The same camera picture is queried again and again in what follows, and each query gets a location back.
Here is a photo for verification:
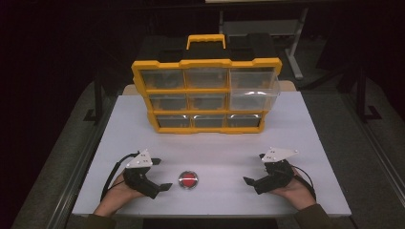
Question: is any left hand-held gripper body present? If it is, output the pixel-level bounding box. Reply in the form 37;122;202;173
122;149;160;200

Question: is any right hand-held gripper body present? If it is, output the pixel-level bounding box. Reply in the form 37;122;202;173
253;146;300;196

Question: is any small red round tin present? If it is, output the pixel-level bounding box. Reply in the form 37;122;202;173
178;170;200;190

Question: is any clear plastic drawer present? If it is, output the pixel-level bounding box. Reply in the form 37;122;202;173
228;68;282;112

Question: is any yellow black organizer cabinet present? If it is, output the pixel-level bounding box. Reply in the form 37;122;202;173
131;33;284;135

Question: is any person's left hand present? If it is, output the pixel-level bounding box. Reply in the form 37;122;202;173
100;171;146;209

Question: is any person's right hand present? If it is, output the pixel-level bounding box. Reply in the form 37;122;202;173
269;167;317;212

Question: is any set of clear organizer bins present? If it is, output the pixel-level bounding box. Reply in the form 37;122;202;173
140;68;263;129

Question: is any black metal stand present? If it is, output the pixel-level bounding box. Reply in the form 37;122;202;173
83;75;107;126
355;66;383;124

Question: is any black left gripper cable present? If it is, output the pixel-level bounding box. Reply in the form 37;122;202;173
99;151;141;202

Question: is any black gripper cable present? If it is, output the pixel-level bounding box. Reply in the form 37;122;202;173
99;151;141;202
290;164;317;202

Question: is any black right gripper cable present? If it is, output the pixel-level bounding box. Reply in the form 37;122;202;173
290;164;317;202

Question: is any aluminium frame rail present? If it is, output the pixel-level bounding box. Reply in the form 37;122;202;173
52;101;111;229
345;94;405;199

